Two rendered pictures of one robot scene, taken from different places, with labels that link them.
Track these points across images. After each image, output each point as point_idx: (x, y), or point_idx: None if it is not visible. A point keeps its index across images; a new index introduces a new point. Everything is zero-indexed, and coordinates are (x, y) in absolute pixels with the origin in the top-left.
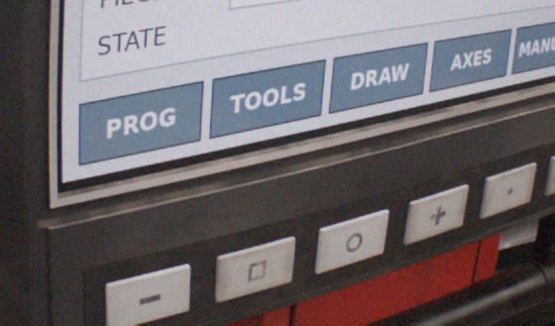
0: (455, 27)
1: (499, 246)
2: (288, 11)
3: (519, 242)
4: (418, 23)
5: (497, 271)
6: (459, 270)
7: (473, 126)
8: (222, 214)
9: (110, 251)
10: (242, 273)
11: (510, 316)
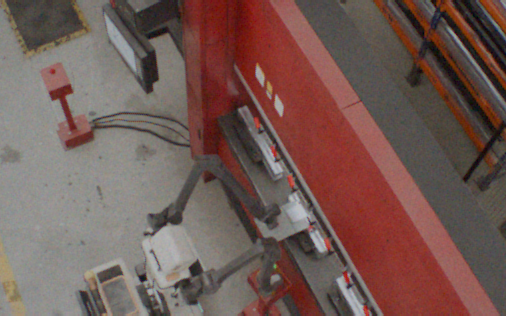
0: (123, 54)
1: (237, 130)
2: (115, 42)
3: (239, 134)
4: (121, 51)
5: (236, 132)
6: (198, 106)
7: (125, 61)
8: (114, 47)
9: (110, 42)
10: (115, 51)
11: (225, 135)
